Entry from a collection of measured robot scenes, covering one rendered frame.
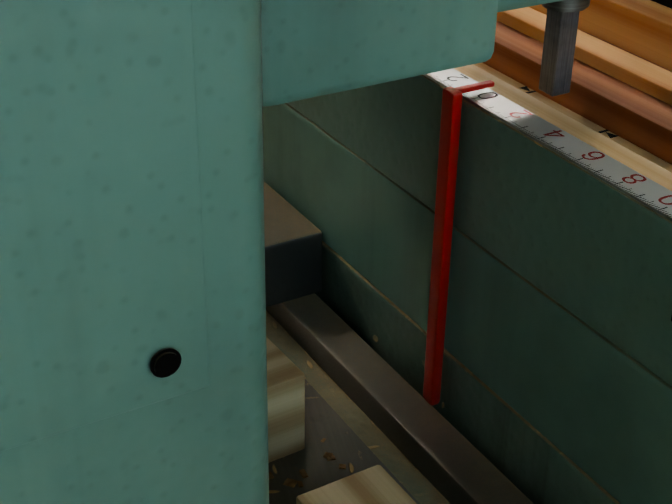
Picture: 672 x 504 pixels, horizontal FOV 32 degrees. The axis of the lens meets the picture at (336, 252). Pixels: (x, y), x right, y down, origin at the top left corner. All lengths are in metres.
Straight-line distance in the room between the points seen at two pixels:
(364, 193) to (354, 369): 0.08
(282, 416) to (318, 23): 0.22
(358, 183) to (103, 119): 0.29
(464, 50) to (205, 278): 0.11
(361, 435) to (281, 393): 0.05
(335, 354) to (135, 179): 0.29
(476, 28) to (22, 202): 0.15
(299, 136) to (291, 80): 0.26
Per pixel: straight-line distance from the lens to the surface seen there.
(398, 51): 0.33
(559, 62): 0.46
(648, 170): 0.42
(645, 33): 0.52
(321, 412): 0.53
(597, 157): 0.41
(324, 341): 0.55
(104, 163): 0.25
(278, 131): 0.59
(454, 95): 0.44
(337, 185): 0.55
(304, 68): 0.32
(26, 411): 0.28
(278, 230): 0.57
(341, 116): 0.53
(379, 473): 0.44
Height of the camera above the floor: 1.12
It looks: 30 degrees down
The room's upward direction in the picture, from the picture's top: 1 degrees clockwise
